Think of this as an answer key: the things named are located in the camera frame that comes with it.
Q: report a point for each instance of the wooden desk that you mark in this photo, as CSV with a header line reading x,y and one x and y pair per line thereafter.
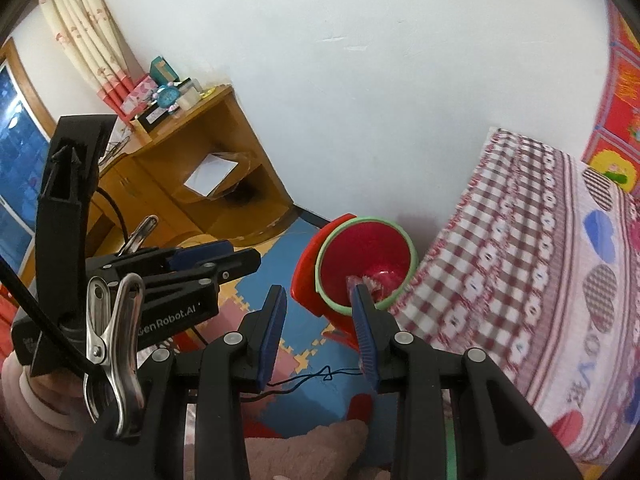
x,y
220,125

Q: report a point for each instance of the red bin with green rim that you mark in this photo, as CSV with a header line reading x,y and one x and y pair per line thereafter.
x,y
360,245

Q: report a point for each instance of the pink patterned box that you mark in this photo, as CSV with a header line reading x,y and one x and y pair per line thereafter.
x,y
140,92

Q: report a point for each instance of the crushed clear plastic bottle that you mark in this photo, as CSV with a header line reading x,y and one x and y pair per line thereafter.
x,y
380,280

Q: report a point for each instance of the blue alarm clock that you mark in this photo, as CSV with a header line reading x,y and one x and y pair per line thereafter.
x,y
165,95

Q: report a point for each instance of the patchwork heart bed sheet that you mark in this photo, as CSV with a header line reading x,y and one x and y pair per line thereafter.
x,y
500,260

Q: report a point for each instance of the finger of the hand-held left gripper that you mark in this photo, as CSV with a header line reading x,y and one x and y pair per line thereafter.
x,y
235,265
200,254

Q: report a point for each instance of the person's pink fleece leg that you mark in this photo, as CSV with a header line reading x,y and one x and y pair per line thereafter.
x,y
310,450

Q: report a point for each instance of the person's left forearm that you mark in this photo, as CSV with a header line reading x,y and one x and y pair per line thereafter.
x,y
45,410

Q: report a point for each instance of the cream curtain with red hem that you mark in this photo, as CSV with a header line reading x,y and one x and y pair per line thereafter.
x,y
85,35

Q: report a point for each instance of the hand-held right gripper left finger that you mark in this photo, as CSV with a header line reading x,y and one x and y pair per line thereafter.
x,y
270,340

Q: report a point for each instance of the colourful foam floor mat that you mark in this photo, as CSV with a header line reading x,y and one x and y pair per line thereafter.
x,y
285,272

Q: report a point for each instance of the teal box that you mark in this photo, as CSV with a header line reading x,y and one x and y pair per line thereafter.
x,y
162,69

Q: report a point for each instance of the clear tape roll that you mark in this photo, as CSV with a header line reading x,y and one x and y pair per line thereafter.
x,y
189,99

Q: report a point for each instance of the dark small box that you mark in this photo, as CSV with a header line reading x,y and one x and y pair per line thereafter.
x,y
182,84

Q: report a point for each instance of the white paper sheet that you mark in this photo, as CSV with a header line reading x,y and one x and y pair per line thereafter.
x,y
210,175

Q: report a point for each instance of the black box with white label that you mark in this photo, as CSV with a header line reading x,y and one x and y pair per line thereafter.
x,y
150,119

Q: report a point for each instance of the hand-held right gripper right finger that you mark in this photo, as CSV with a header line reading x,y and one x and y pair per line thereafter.
x,y
365,340

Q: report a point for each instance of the red yellow floral printed blanket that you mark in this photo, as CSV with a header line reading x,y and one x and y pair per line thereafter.
x,y
625,100

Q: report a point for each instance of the metal spring clip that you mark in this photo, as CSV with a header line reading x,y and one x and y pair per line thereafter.
x,y
140,232
122,340

